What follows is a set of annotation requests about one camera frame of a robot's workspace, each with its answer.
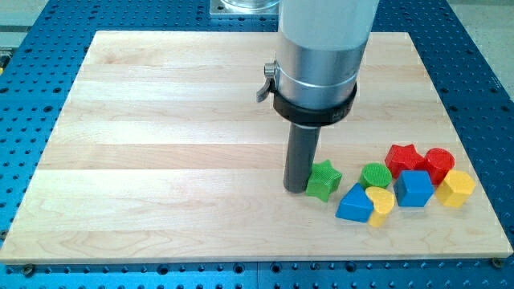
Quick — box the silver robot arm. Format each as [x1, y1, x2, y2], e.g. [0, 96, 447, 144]
[276, 0, 379, 110]

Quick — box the red cylinder block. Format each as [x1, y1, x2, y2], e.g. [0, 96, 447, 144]
[422, 148, 455, 185]

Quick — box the light wooden board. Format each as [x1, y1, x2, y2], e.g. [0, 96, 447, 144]
[1, 31, 512, 264]

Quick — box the green cylinder block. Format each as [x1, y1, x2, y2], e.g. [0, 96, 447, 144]
[358, 163, 393, 189]

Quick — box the blue triangle block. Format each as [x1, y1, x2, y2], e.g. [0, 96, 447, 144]
[335, 183, 373, 222]

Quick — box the yellow heart block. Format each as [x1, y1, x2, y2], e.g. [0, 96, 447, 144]
[365, 186, 395, 227]

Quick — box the red star block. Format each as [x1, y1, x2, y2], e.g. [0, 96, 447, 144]
[385, 144, 424, 178]

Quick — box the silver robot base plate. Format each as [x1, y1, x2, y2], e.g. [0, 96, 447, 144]
[210, 0, 279, 17]

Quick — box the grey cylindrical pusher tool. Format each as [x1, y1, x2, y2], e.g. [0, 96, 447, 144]
[283, 123, 320, 193]

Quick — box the black clamp ring with lever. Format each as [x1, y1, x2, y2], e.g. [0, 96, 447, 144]
[256, 60, 358, 128]

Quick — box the yellow hexagon block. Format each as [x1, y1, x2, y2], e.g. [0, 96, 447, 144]
[435, 170, 476, 208]

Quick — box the green star block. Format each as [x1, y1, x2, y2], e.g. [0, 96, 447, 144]
[305, 160, 342, 202]

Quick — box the blue cube block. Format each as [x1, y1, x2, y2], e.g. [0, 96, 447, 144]
[394, 170, 434, 207]

